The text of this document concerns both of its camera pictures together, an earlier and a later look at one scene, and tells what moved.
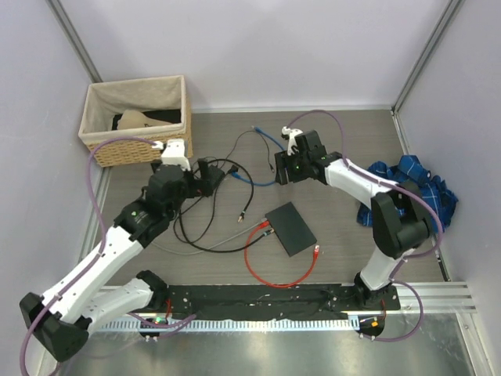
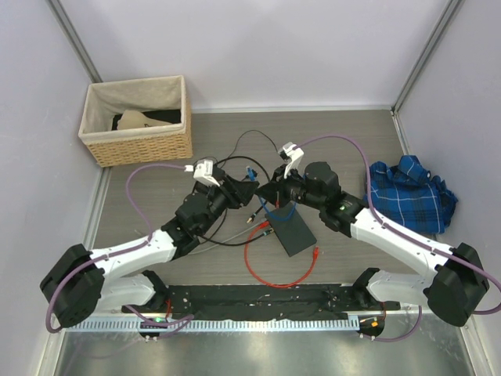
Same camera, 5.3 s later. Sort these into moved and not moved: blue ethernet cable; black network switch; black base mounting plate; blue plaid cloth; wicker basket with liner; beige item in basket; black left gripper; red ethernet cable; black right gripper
Moved: black left gripper; black right gripper; blue ethernet cable
Not moved: blue plaid cloth; black network switch; black base mounting plate; wicker basket with liner; beige item in basket; red ethernet cable
